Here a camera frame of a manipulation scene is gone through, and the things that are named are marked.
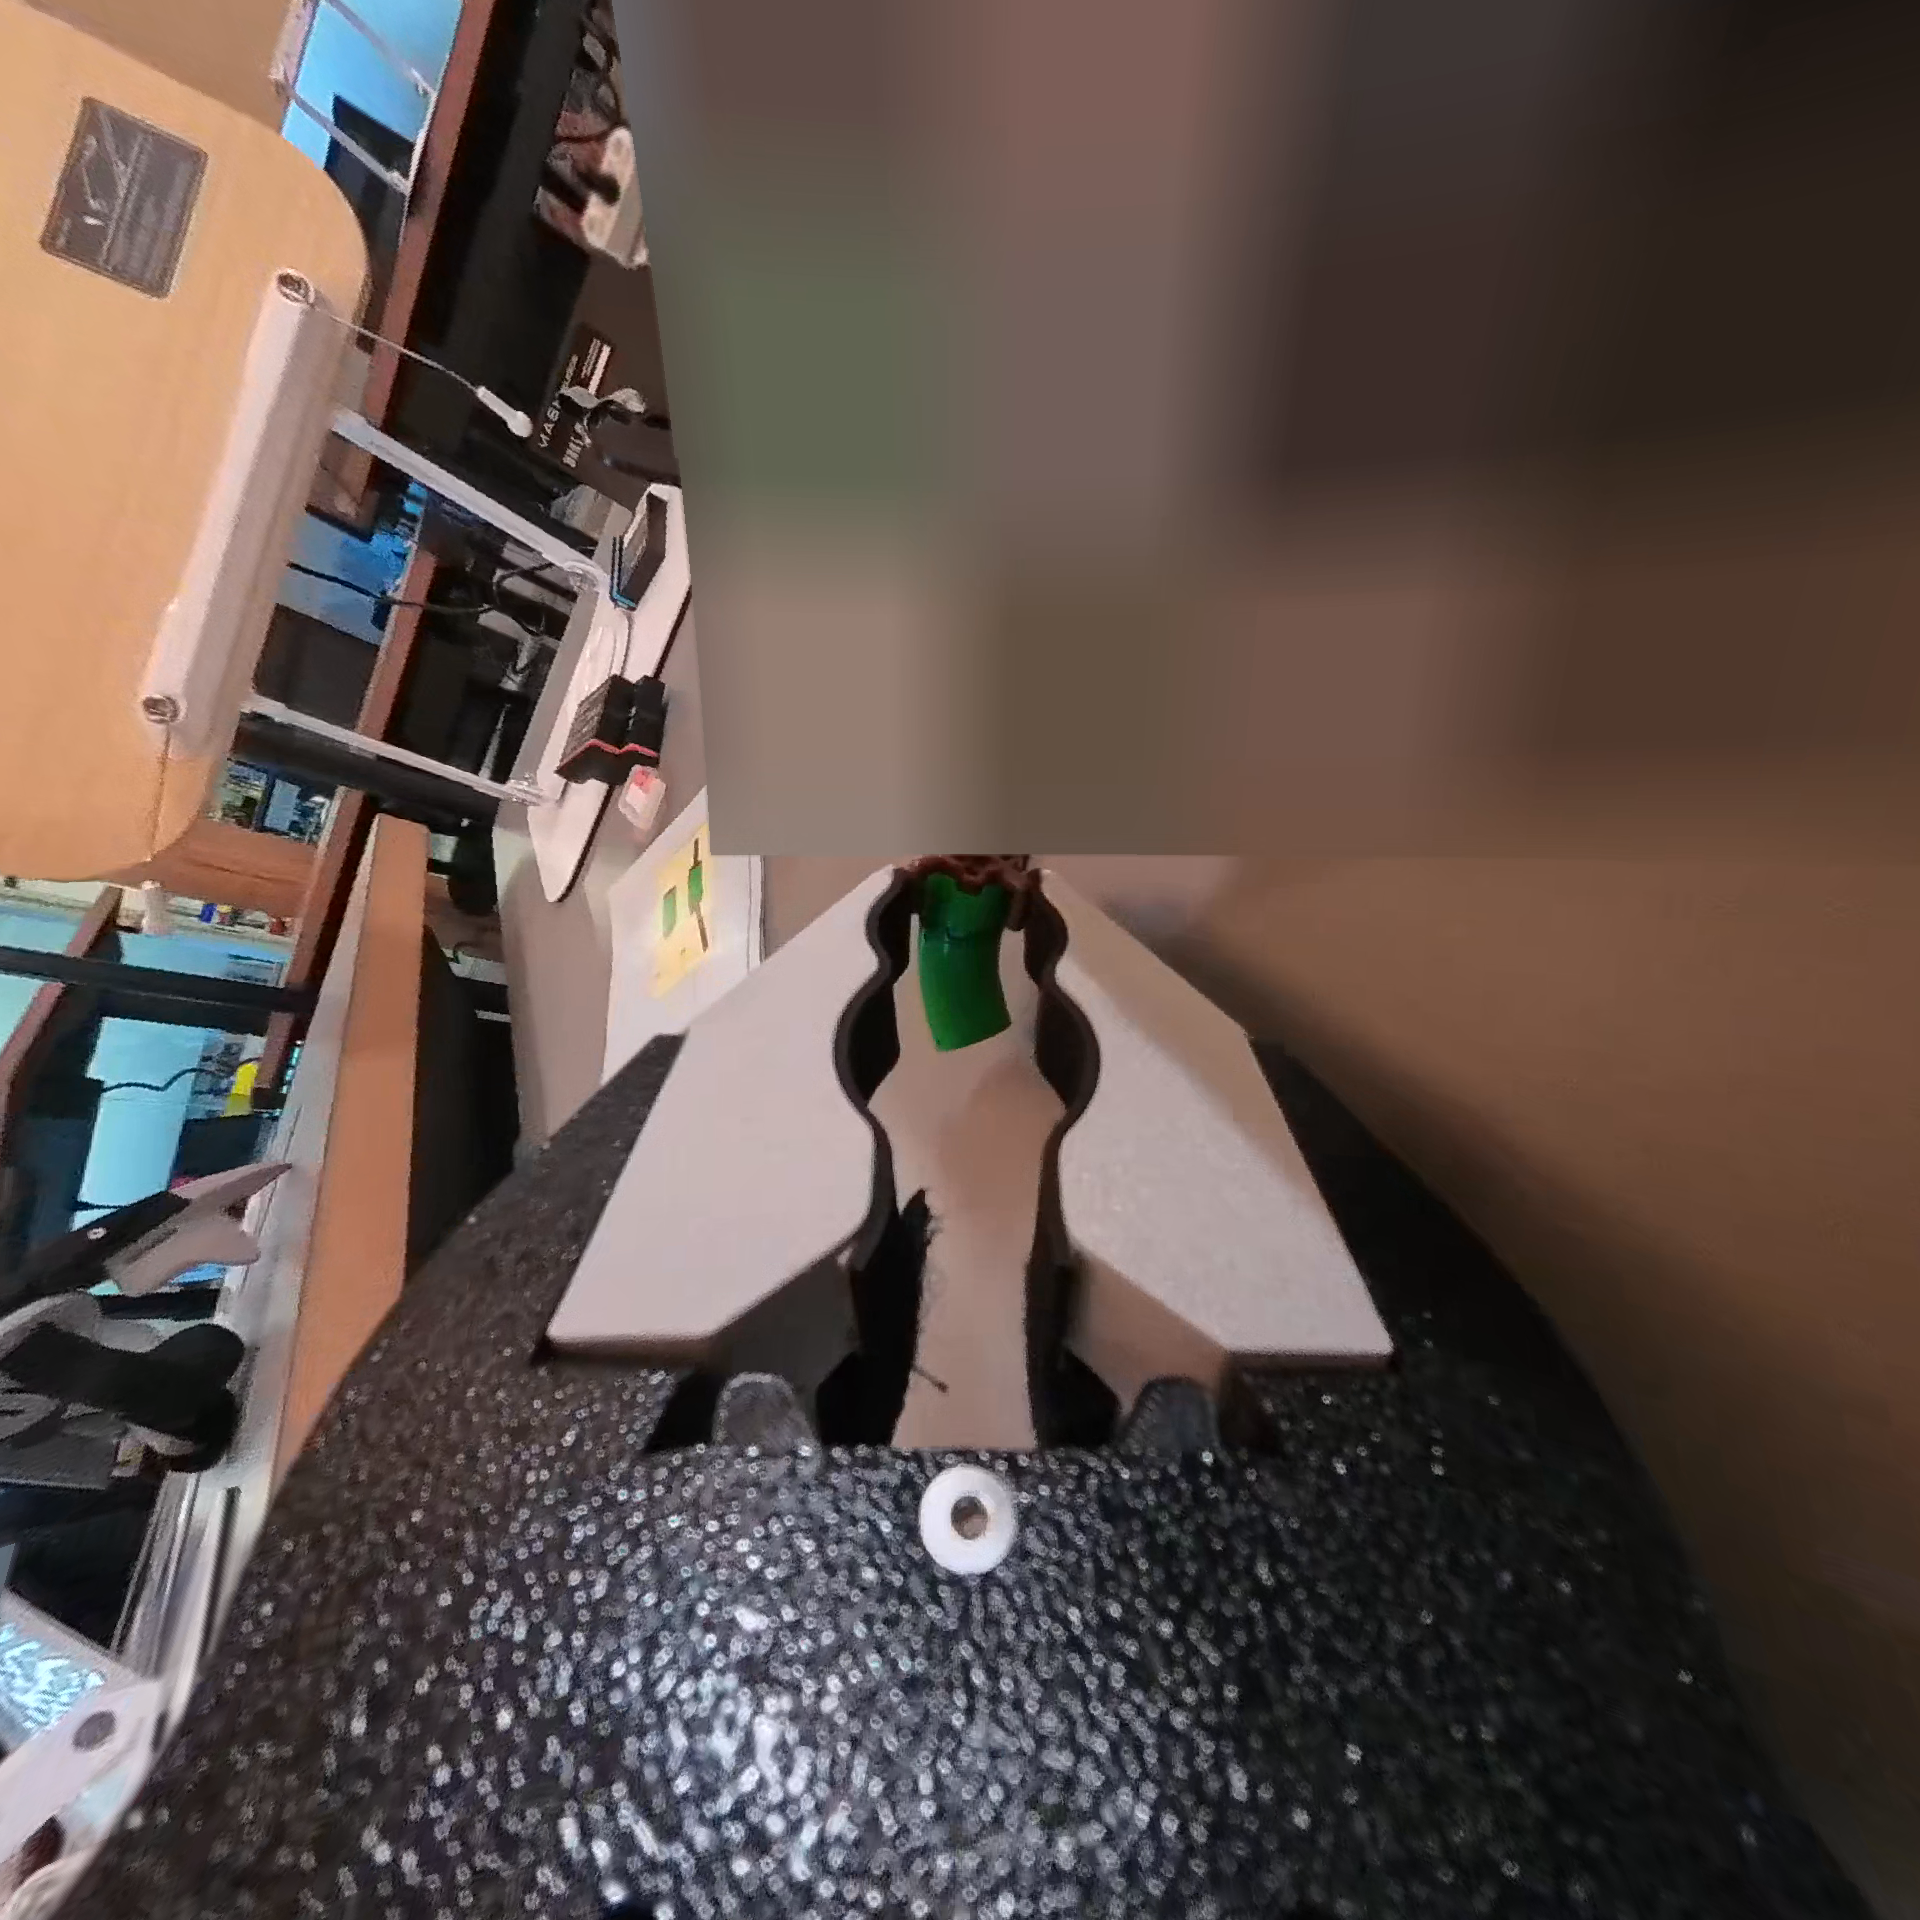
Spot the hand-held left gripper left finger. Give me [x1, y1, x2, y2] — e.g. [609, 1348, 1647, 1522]
[542, 868, 922, 1374]

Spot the clear acrylic stand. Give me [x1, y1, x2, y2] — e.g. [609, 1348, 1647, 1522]
[239, 398, 638, 817]

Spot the white tray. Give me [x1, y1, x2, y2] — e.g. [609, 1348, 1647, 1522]
[524, 478, 694, 906]

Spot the black card box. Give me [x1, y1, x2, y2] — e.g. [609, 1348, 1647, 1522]
[555, 318, 671, 506]

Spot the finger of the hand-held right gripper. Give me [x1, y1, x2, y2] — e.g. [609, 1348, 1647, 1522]
[89, 1160, 297, 1295]

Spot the white cable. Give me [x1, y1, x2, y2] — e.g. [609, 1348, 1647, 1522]
[352, 318, 535, 441]

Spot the dark label plate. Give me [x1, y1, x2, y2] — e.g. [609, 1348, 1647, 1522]
[40, 96, 215, 308]

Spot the green curved lego piece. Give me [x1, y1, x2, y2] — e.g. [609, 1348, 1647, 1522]
[909, 868, 1018, 1054]

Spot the brown lego piece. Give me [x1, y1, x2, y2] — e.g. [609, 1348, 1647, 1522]
[899, 853, 1041, 931]

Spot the lego instruction booklet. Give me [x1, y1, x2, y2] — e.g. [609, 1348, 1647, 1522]
[606, 793, 775, 1085]

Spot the black battery pack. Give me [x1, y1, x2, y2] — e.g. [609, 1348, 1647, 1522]
[555, 670, 671, 793]

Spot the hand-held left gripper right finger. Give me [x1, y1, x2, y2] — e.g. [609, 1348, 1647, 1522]
[1025, 858, 1403, 1379]

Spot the white bar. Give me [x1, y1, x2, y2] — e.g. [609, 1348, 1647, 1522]
[135, 269, 329, 756]

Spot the wooden chair back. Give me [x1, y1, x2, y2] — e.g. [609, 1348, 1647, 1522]
[0, 0, 374, 884]

